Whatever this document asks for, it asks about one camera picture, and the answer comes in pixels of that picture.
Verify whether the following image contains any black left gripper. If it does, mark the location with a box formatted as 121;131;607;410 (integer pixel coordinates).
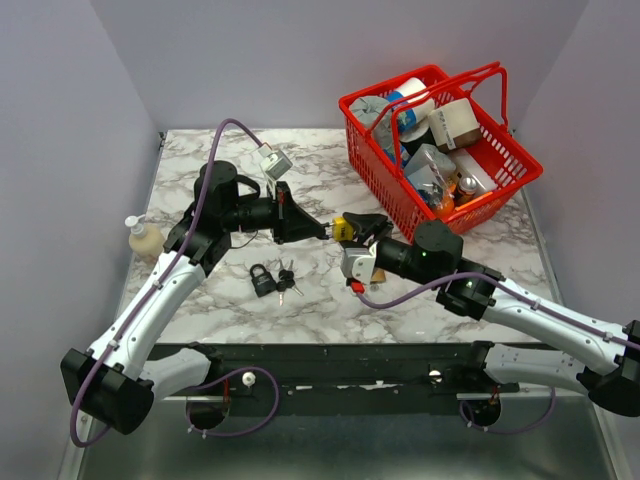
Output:
223;182;327;246

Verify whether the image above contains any yellow black padlock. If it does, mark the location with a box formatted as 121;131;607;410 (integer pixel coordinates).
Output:
330;216;354;242

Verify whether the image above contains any brass padlock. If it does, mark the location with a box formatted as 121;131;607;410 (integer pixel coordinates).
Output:
370;269;386;285

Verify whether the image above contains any black key bunch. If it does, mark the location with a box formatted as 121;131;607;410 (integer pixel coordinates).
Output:
276;261;304;307

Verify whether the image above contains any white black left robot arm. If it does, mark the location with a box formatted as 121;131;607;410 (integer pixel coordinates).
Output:
60;161;328;435

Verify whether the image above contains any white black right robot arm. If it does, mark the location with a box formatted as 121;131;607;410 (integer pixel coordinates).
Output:
341;213;639;417

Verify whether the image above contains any clear plastic box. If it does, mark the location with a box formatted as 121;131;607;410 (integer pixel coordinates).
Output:
404;144;456;190

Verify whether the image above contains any red plastic shopping basket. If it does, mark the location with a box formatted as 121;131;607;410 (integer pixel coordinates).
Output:
339;62;543;238

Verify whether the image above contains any grey wrapped roll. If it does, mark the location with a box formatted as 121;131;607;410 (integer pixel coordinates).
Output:
349;96;393;150

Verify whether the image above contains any cream brown foam block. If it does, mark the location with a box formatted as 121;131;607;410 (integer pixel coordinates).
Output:
427;98;481;153

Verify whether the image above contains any blue white paper cup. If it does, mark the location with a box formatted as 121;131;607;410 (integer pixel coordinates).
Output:
386;77;435;140

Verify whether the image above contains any cream soap pump bottle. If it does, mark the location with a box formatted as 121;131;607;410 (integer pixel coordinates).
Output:
124;215;165;265

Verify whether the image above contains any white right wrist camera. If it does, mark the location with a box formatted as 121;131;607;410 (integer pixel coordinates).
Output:
340;241;377;285

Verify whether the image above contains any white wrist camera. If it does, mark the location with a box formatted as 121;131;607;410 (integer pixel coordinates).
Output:
258;146;293;181
340;241;377;285

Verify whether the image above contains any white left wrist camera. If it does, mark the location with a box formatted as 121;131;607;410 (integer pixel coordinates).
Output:
258;146;293;181

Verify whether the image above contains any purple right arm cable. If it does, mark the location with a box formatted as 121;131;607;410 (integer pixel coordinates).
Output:
357;272;640;351

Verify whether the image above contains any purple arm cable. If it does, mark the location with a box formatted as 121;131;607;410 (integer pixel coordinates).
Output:
69;118;274;447
357;272;640;351

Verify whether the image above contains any black and aluminium base rail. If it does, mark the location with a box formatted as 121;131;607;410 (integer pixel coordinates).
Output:
176;341;531;424

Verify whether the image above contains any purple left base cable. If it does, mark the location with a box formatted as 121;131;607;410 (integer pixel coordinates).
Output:
185;367;279;439

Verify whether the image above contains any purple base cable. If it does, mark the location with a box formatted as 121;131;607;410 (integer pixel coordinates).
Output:
459;384;557;435
185;367;279;439

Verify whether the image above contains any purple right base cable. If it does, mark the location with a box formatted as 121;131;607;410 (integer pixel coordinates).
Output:
459;384;557;435

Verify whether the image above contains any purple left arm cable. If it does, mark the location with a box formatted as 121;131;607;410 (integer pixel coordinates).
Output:
69;118;274;447

